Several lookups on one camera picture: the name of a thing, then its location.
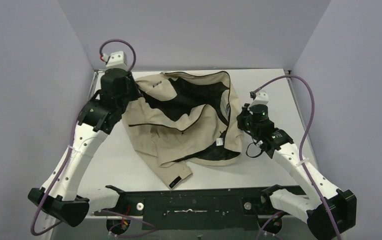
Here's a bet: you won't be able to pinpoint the beige jacket with black lining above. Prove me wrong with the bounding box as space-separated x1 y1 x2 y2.
122 71 244 190

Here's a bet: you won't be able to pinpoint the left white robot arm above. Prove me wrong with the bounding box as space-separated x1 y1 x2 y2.
27 68 142 227

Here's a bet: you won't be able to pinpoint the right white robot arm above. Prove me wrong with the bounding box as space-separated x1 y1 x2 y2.
237 103 357 240

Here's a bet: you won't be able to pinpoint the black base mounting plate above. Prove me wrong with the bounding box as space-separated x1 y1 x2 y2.
109 187 276 231

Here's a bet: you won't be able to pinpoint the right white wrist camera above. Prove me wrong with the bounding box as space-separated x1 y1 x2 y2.
249 89 269 107

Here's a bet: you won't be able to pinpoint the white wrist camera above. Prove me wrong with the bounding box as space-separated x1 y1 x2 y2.
105 51 128 71
249 89 269 107

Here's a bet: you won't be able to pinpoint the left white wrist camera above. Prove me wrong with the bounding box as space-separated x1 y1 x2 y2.
105 51 128 71

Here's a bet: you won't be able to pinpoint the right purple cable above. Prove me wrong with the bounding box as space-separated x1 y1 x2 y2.
249 74 344 240

